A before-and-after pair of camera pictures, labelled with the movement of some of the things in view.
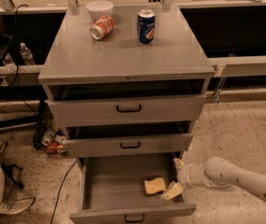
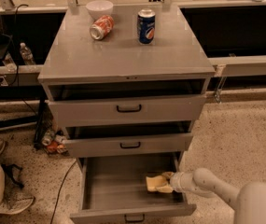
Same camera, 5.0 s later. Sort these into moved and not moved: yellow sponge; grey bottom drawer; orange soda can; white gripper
Moved: white gripper
Not moved: yellow sponge; grey bottom drawer; orange soda can
